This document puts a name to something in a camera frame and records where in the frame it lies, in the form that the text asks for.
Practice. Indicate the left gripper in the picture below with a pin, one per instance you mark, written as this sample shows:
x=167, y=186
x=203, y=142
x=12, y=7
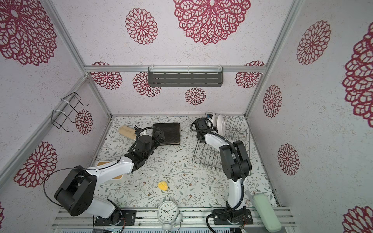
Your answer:
x=161, y=138

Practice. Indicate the white round plate front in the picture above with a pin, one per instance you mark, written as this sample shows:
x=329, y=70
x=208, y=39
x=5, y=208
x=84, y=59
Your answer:
x=214, y=119

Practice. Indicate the white round plate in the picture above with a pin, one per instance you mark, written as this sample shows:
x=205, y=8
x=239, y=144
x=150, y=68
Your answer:
x=214, y=119
x=221, y=128

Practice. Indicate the white round plate back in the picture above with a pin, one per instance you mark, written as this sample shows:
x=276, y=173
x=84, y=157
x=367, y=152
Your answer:
x=221, y=128

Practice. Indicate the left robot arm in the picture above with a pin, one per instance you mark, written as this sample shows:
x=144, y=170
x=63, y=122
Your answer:
x=76, y=193

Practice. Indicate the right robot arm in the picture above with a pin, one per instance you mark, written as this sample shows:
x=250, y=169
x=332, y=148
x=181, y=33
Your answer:
x=235, y=161

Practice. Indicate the tan sponge block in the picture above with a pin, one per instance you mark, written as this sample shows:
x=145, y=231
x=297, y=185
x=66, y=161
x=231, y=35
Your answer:
x=127, y=132

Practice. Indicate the yellow small piece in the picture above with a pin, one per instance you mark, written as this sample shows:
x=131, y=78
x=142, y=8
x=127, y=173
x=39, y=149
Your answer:
x=163, y=186

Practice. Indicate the white alarm clock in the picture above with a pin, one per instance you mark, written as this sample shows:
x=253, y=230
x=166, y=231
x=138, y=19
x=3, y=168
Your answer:
x=169, y=216

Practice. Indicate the pale green bottle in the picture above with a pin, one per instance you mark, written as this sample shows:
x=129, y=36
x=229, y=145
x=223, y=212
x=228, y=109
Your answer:
x=266, y=213

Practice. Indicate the wire dish rack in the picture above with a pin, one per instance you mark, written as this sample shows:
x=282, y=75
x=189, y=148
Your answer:
x=207, y=150

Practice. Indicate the grey wall shelf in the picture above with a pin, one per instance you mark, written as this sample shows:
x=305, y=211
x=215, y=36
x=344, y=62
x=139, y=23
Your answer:
x=185, y=77

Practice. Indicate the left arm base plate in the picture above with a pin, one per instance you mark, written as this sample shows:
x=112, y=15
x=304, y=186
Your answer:
x=125, y=217

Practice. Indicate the black wire wall basket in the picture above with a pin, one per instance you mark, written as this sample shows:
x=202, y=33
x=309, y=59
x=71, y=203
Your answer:
x=71, y=102

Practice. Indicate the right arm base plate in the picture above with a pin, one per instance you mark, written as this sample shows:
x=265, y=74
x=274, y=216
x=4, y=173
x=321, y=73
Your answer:
x=241, y=216

